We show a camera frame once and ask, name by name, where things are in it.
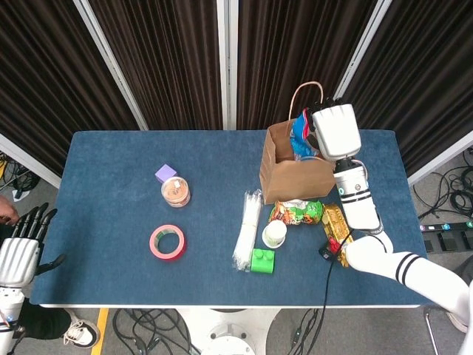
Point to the grey metal stand tube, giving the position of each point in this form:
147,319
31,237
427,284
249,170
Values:
430,325

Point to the person in black trousers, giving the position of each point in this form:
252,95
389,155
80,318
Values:
44,323

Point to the white table frame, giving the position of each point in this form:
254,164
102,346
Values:
148,306

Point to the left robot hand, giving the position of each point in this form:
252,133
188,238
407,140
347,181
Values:
16,259

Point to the green toy building block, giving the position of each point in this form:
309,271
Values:
263,262

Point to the purple cube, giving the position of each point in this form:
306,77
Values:
165,172

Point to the black white sneaker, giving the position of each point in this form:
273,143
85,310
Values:
83,333

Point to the green orange snack bag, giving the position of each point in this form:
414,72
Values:
295,214

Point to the white paper scrap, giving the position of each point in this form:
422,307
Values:
20,195

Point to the blue table cloth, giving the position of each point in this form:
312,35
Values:
111,166

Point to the white plastic zip ties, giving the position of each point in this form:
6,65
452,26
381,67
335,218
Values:
245,236

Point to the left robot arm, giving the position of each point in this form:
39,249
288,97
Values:
9,307

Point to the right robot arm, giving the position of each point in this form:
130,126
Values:
358,199

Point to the brown paper bag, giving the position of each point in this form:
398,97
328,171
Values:
292,181

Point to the white leaf print paper cup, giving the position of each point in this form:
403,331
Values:
274,234

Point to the black pleated partition panel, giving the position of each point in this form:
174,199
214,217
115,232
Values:
425,74
37,74
166,55
288,55

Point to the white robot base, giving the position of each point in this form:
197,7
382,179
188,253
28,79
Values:
229,329

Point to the red adhesive tape roll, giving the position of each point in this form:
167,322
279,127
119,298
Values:
153,242

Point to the gold foil snack package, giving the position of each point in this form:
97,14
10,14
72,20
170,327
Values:
334,222

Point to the person in dark trousers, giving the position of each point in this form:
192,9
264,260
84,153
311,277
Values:
466,270

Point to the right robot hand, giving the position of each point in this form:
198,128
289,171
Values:
336,129

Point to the black ink bottle red cap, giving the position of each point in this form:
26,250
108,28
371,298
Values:
326,253

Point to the blue bread package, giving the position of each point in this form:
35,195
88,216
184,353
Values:
301,137

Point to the clear jar of rubber bands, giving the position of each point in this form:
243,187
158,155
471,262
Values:
175,192

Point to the yellow floor tape strip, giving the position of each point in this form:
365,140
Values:
99,329

